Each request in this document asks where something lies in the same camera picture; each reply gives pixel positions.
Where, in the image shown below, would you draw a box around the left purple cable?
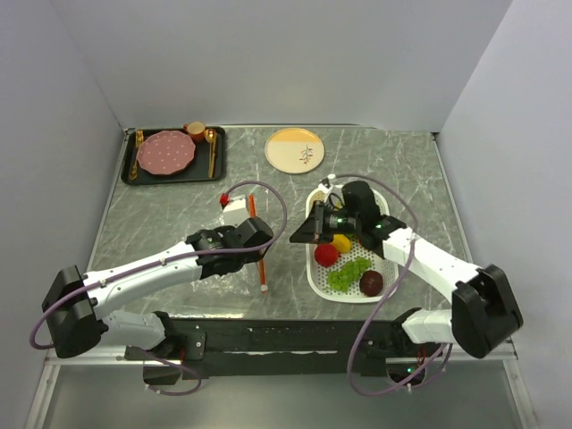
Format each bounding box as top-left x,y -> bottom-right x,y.
29,180 -> 289,350

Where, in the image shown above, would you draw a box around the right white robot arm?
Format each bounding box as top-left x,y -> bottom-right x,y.
290,181 -> 524,358

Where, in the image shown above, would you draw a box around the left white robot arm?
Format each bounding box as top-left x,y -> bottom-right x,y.
42,217 -> 273,359

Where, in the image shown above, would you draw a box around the green toy grapes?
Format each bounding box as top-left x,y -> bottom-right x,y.
326,257 -> 372,293

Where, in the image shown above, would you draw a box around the dark maroon toy fruit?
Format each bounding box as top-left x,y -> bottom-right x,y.
359,270 -> 384,297

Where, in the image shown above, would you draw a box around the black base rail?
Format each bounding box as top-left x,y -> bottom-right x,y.
150,314 -> 439,380

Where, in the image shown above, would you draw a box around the clear orange zip bag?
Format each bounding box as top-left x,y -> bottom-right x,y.
221,192 -> 269,294

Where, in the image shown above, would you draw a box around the black serving tray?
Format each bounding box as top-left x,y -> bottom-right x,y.
120,127 -> 227,186

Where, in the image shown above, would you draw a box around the yellow toy lemon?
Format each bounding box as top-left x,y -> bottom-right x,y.
332,234 -> 352,254

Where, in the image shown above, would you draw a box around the gold fork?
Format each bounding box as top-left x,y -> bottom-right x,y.
129,130 -> 144,181

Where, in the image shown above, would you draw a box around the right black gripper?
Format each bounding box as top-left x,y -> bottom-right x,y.
290,200 -> 361,245

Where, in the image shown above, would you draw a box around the gold spoon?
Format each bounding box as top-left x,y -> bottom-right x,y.
204,129 -> 217,144

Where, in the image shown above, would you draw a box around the orange cup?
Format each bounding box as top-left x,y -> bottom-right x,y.
183,121 -> 206,143

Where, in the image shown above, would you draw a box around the pink dotted plate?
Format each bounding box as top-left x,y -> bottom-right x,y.
137,130 -> 196,176

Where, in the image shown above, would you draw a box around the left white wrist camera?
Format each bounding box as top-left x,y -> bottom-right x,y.
221,195 -> 250,227

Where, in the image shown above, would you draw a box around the red toy fruit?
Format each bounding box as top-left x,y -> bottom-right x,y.
314,244 -> 340,268

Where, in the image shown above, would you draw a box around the white perforated plastic basket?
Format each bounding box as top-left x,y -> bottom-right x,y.
302,181 -> 399,304

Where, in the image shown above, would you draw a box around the cream orange round plate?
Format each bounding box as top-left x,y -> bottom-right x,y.
265,128 -> 325,174

